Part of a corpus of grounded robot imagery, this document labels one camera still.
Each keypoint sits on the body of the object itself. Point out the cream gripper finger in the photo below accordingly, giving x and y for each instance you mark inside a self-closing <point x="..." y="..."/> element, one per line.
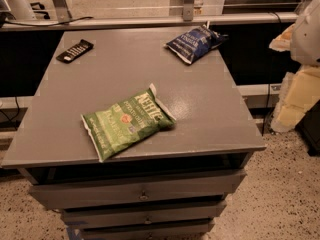
<point x="299" y="92"/>
<point x="282" y="42"/>

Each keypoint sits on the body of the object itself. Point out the green jalapeno chip bag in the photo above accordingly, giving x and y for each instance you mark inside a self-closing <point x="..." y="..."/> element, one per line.
<point x="127" y="122"/>

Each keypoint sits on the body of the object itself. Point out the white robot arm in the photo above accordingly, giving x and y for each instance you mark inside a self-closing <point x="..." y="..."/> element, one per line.
<point x="305" y="40"/>

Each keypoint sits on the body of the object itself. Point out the blue chip bag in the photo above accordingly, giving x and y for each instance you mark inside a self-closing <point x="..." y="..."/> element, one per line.
<point x="194" y="44"/>

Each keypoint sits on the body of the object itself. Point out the black rxbar chocolate bar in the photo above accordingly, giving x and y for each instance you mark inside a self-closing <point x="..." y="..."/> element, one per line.
<point x="75" y="51"/>

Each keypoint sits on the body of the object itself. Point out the metal railing ledge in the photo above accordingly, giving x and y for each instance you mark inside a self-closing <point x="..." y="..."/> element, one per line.
<point x="149" y="22"/>

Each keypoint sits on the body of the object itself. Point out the bottom grey drawer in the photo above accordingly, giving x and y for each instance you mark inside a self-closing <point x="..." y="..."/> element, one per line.
<point x="148" y="232"/>

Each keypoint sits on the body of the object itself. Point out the grey drawer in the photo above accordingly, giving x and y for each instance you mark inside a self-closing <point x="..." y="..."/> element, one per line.
<point x="137" y="189"/>
<point x="144" y="215"/>
<point x="148" y="232"/>

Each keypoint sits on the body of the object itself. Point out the top grey drawer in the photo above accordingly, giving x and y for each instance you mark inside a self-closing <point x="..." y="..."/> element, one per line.
<point x="137" y="189"/>

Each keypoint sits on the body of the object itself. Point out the middle grey drawer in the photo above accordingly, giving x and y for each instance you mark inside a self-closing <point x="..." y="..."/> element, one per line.
<point x="144" y="215"/>

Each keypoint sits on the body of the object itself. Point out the black office chair base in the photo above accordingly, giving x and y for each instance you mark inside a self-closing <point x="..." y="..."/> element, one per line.
<point x="39" y="8"/>

